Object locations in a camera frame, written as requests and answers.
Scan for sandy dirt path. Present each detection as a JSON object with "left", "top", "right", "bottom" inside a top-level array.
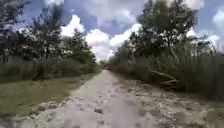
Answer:
[{"left": 0, "top": 69, "right": 158, "bottom": 128}]

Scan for fallen tree trunks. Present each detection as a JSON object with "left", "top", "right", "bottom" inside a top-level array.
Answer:
[{"left": 150, "top": 69, "right": 182, "bottom": 92}]

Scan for wood of thin trees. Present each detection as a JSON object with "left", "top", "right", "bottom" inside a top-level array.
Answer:
[{"left": 105, "top": 0, "right": 224, "bottom": 102}]

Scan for row of leafy trees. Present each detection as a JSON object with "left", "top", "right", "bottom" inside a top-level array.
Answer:
[{"left": 0, "top": 0, "right": 103, "bottom": 85}]

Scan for sandy verge with weeds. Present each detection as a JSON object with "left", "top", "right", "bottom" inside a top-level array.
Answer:
[{"left": 109, "top": 71, "right": 224, "bottom": 128}]

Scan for green grass verge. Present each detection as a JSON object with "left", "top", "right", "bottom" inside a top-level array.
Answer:
[{"left": 0, "top": 72, "right": 102, "bottom": 120}]

